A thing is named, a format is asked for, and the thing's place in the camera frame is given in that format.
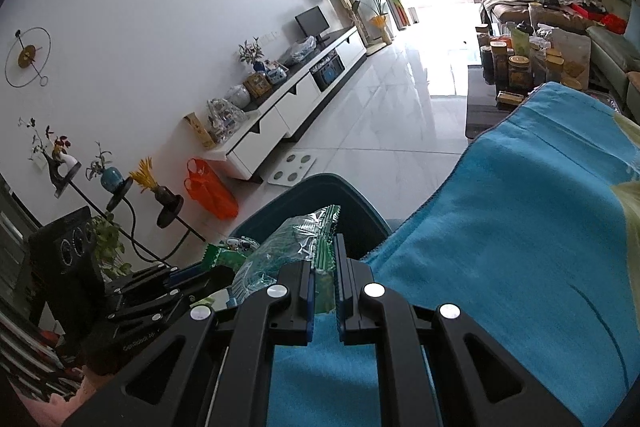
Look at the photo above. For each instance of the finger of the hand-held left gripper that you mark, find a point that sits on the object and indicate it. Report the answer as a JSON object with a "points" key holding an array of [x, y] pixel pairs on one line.
{"points": [[150, 277], [155, 307]]}

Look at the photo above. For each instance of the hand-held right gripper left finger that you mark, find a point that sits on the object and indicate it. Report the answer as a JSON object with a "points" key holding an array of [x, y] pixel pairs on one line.
{"points": [[311, 307]]}

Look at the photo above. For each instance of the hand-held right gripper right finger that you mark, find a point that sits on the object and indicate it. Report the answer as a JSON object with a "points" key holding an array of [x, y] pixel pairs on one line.
{"points": [[341, 307]]}

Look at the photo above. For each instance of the clear green snack wrapper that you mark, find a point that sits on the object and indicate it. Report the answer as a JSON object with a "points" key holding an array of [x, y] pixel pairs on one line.
{"points": [[290, 242]]}

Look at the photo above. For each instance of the dark green snack wrapper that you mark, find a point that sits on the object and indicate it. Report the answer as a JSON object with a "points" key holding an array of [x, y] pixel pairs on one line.
{"points": [[222, 257]]}

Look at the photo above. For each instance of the teal plastic bin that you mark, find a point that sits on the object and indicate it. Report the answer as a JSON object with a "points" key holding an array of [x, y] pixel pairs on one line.
{"points": [[320, 192]]}

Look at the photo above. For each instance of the person's left forearm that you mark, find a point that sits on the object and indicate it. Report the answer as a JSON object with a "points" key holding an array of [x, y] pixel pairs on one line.
{"points": [[55, 407]]}

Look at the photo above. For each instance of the green leafy floor plant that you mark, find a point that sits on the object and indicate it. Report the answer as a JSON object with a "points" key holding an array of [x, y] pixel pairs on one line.
{"points": [[112, 247]]}

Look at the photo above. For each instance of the black metal plant stand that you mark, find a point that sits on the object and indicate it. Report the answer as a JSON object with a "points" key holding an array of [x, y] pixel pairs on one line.
{"points": [[125, 202]]}

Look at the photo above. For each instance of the dark vase yellow flowers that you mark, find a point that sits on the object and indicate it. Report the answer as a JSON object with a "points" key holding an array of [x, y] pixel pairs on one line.
{"points": [[160, 192]]}

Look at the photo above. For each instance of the teal vase green plant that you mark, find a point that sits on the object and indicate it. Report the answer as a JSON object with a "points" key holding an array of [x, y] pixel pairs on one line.
{"points": [[110, 177]]}

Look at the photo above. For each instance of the white vase red twigs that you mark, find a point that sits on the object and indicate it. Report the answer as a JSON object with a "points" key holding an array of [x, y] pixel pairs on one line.
{"points": [[62, 162]]}

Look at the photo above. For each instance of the orange plastic bag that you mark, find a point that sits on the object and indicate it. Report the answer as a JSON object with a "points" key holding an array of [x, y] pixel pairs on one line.
{"points": [[210, 194]]}

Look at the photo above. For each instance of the white bathroom scale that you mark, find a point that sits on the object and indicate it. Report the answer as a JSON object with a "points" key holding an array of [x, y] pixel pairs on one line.
{"points": [[292, 169]]}

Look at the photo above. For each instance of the yellow paper box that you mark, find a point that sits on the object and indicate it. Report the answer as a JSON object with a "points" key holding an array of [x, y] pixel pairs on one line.
{"points": [[200, 132]]}

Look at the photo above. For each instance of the clear bag with items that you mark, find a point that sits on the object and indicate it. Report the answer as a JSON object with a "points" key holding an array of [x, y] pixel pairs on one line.
{"points": [[225, 119]]}

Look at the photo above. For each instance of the blue floral blanket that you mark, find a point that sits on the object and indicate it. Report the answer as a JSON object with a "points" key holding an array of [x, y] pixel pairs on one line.
{"points": [[500, 232]]}

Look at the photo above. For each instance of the white round jar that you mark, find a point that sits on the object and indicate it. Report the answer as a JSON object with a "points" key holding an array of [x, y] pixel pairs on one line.
{"points": [[237, 98]]}

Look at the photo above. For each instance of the white black TV cabinet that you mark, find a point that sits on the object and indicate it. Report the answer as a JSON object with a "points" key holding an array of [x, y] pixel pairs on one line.
{"points": [[300, 102]]}

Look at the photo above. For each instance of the brown picture box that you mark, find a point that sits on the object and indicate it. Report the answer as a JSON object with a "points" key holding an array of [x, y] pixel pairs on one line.
{"points": [[257, 86]]}

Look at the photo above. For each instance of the blue white porcelain jar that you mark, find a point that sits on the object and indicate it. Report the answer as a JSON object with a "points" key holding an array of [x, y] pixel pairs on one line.
{"points": [[276, 73]]}

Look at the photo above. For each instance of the blue vase with twigs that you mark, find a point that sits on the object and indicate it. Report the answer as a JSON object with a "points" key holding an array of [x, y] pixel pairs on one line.
{"points": [[257, 64]]}

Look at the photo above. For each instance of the dark coffee table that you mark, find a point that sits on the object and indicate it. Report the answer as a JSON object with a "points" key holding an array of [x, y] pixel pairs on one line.
{"points": [[475, 107]]}

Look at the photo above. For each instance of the clear plastic bag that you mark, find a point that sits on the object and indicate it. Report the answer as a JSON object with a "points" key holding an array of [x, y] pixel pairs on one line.
{"points": [[300, 51]]}

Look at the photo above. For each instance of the flat gold box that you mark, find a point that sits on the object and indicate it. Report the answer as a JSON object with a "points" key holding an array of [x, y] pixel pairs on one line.
{"points": [[510, 99]]}

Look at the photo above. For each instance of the black computer monitor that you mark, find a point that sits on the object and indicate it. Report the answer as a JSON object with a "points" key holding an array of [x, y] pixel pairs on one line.
{"points": [[312, 21]]}

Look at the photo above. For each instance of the group of glass jars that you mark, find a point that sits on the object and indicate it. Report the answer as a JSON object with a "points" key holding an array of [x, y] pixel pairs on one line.
{"points": [[519, 74]]}

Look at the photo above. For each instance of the small white bin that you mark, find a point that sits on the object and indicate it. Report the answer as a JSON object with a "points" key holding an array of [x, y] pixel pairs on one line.
{"points": [[413, 17]]}

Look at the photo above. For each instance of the grey green sofa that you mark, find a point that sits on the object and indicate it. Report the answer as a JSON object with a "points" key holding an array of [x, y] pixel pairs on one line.
{"points": [[610, 52]]}

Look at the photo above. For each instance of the round black wall clock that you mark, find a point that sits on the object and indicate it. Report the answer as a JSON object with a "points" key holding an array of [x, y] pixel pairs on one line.
{"points": [[25, 54]]}

